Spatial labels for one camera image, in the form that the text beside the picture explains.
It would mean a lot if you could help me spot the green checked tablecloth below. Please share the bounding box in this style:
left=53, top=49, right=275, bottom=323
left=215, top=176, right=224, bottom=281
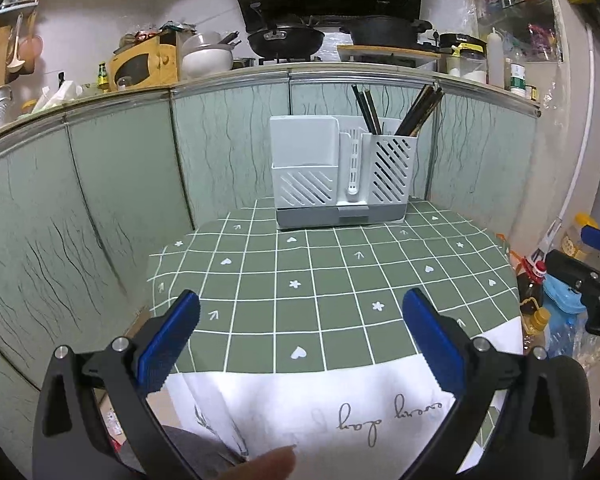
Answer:
left=147, top=197, right=526, bottom=480

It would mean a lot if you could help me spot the white slotted utensil holder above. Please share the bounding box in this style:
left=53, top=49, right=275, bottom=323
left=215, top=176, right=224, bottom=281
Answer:
left=269, top=114, right=418, bottom=231

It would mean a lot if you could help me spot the clear jar with white powder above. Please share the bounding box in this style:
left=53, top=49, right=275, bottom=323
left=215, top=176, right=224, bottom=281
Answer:
left=444, top=45, right=488, bottom=84

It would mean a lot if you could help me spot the black countertop appliance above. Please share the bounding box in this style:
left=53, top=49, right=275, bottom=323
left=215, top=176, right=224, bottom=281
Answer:
left=438, top=33, right=488, bottom=52

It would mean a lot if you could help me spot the yellow microwave oven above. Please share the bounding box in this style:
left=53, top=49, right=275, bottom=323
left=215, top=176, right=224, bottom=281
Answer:
left=105, top=42, right=182, bottom=94

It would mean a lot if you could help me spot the white plastic packet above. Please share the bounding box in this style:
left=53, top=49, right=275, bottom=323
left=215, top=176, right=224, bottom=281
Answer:
left=31, top=81, right=84, bottom=112

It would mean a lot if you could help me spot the pink ladle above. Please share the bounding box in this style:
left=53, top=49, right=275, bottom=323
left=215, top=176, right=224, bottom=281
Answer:
left=20, top=10, right=44, bottom=77

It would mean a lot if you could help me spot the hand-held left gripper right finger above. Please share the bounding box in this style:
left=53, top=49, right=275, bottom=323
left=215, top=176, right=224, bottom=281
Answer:
left=402, top=287, right=593, bottom=480

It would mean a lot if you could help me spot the white pipe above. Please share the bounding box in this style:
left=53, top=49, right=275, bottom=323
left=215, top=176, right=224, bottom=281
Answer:
left=529, top=24, right=597, bottom=262

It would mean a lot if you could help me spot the bottle with green label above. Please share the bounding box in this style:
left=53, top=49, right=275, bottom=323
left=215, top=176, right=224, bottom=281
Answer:
left=509, top=49, right=528, bottom=98

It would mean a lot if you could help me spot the black cast iron pan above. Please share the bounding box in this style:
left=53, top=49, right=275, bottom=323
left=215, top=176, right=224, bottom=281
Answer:
left=339, top=14, right=434, bottom=47

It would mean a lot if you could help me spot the dark oil bottle red cap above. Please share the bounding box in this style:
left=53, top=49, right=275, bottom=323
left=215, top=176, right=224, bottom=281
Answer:
left=517, top=256, right=549, bottom=312

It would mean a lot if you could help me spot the white wall rack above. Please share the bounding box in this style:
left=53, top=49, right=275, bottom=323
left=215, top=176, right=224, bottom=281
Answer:
left=0, top=0, right=39, bottom=17

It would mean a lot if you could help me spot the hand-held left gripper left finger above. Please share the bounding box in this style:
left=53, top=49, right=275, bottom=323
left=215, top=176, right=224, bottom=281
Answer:
left=32, top=288, right=203, bottom=480

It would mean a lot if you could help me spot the white pot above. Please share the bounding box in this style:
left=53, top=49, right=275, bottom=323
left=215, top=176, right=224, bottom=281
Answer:
left=180, top=32, right=236, bottom=81

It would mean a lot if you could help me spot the person's left leg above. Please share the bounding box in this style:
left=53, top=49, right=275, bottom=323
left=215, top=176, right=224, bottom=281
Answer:
left=161, top=426, right=242, bottom=480

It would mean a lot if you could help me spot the beige ladle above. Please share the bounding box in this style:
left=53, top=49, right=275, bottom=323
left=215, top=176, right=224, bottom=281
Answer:
left=7, top=14, right=27, bottom=72

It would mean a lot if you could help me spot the blue plastic container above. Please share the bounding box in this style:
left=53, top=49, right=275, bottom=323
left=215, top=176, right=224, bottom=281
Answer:
left=542, top=272, right=589, bottom=332

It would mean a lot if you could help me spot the black wok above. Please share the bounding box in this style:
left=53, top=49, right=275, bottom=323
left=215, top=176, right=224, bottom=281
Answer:
left=246, top=21, right=327, bottom=59

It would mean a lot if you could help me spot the white squeeze bottle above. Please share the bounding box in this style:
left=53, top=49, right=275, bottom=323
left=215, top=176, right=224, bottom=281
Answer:
left=487, top=27, right=506, bottom=89

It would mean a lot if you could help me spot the person's left hand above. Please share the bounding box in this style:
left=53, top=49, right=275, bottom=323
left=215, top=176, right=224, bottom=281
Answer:
left=242, top=445, right=297, bottom=480

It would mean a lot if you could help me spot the plastic jar with yellow lid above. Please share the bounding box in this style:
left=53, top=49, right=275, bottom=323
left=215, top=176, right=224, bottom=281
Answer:
left=561, top=212, right=599, bottom=262

